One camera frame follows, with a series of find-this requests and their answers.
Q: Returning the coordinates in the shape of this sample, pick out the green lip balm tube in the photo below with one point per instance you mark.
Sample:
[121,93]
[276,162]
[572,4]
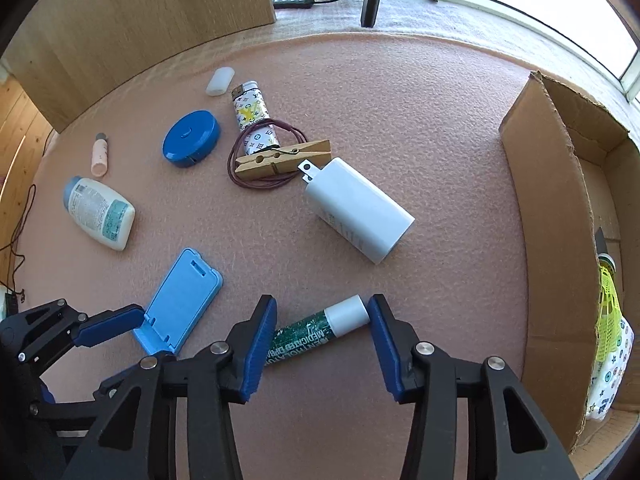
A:
[345,315]

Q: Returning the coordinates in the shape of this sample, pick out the dark grey card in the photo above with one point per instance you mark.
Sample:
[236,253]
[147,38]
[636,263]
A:
[602,242]

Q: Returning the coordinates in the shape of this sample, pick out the blue round tape measure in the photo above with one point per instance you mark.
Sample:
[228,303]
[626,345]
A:
[190,135]

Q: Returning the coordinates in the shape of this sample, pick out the small peach bottle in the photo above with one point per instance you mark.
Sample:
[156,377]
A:
[100,157]

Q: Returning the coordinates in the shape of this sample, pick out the pine wood panel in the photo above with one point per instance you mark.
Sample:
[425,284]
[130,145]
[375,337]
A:
[15,135]

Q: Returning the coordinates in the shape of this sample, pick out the small white eraser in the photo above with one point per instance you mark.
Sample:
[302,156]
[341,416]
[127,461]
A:
[220,81]

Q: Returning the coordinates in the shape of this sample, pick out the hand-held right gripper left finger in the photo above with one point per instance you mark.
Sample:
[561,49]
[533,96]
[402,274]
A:
[260,345]

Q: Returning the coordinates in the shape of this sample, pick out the wooden clothespin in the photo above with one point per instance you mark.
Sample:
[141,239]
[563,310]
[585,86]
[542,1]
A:
[280,160]

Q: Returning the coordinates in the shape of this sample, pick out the white lotion bottle blue cap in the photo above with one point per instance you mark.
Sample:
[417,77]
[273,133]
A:
[100,215]

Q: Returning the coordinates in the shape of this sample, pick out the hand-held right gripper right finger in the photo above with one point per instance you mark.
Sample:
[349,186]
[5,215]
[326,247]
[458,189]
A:
[387,345]

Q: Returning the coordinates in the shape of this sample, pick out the yellow shuttlecock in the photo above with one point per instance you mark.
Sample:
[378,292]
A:
[610,310]

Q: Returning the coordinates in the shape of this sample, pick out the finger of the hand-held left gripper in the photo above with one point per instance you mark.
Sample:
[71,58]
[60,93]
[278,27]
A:
[60,412]
[110,327]

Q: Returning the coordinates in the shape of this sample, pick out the light wooden board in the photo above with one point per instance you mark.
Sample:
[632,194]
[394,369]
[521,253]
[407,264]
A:
[125,25]

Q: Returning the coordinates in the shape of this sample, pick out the star print tissue pack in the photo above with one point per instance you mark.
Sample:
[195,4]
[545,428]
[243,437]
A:
[612,380]

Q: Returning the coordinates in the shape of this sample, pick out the white charger plug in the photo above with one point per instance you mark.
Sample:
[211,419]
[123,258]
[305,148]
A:
[355,210]

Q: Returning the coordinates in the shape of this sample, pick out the brown cardboard box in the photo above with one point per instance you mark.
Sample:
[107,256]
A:
[550,210]

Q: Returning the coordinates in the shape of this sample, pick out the blue folding phone stand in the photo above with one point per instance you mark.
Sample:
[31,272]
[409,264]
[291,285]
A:
[180,295]

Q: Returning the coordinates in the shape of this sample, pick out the patterned white lighter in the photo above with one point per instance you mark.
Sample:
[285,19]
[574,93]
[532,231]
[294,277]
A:
[250,115]

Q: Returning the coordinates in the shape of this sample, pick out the black inline remote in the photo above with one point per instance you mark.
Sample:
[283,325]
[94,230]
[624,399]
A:
[292,1]

